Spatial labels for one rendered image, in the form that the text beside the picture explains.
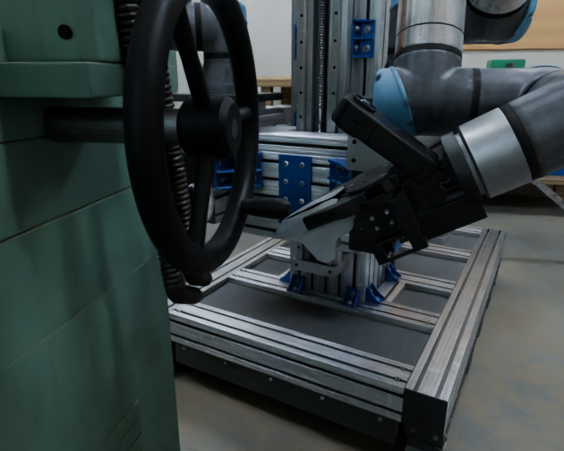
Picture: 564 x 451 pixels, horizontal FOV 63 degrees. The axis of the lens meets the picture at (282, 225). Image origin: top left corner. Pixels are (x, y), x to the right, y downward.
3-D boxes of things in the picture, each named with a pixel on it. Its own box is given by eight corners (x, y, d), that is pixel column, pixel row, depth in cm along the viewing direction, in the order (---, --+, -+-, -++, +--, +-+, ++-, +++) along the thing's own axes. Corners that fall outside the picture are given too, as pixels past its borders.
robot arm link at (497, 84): (472, 64, 55) (486, 68, 45) (576, 63, 52) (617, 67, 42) (463, 131, 58) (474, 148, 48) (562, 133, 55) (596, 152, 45)
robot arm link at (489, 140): (506, 113, 38) (491, 102, 46) (452, 138, 40) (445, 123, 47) (539, 191, 40) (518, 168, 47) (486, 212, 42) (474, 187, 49)
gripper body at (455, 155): (372, 269, 46) (494, 223, 42) (333, 195, 45) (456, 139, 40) (377, 240, 53) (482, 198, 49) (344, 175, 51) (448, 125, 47)
